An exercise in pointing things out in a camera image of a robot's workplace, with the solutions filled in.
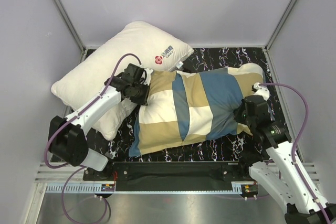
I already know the blue beige patchwork pillowcase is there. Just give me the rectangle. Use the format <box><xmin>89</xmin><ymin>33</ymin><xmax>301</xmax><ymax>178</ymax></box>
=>
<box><xmin>129</xmin><ymin>63</ymin><xmax>264</xmax><ymax>157</ymax></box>

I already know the white slotted cable duct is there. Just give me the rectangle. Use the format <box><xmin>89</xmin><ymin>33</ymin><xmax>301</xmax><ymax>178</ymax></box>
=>
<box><xmin>46</xmin><ymin>183</ymin><xmax>115</xmax><ymax>194</ymax></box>

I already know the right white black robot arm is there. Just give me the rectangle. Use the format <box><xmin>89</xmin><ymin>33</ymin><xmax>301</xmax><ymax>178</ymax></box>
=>
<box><xmin>234</xmin><ymin>95</ymin><xmax>335</xmax><ymax>223</ymax></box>

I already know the plain white pillow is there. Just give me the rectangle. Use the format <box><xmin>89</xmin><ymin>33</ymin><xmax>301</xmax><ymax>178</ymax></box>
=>
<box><xmin>50</xmin><ymin>20</ymin><xmax>195</xmax><ymax>141</ymax></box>

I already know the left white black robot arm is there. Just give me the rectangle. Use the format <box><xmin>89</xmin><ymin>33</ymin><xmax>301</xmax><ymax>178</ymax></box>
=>
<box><xmin>45</xmin><ymin>63</ymin><xmax>153</xmax><ymax>180</ymax></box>

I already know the aluminium frame post right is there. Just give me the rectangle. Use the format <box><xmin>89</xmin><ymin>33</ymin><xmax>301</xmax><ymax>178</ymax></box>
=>
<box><xmin>265</xmin><ymin>0</ymin><xmax>299</xmax><ymax>50</ymax></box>

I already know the aluminium frame post left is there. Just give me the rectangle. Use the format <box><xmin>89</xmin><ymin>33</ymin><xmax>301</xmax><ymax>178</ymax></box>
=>
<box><xmin>52</xmin><ymin>0</ymin><xmax>86</xmax><ymax>52</ymax></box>

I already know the purple floor cable loop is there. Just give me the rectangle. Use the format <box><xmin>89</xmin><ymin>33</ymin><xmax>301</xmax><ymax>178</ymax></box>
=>
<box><xmin>60</xmin><ymin>167</ymin><xmax>111</xmax><ymax>223</ymax></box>

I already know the aluminium frame post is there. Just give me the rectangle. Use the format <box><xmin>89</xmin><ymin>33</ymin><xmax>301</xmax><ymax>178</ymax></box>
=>
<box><xmin>52</xmin><ymin>0</ymin><xmax>86</xmax><ymax>52</ymax></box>
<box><xmin>265</xmin><ymin>0</ymin><xmax>299</xmax><ymax>50</ymax></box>

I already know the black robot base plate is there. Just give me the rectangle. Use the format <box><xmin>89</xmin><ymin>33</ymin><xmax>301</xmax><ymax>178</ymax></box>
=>
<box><xmin>83</xmin><ymin>161</ymin><xmax>258</xmax><ymax>197</ymax></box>

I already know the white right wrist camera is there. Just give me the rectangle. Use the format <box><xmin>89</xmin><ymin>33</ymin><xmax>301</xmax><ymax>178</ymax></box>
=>
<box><xmin>251</xmin><ymin>82</ymin><xmax>270</xmax><ymax>101</ymax></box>

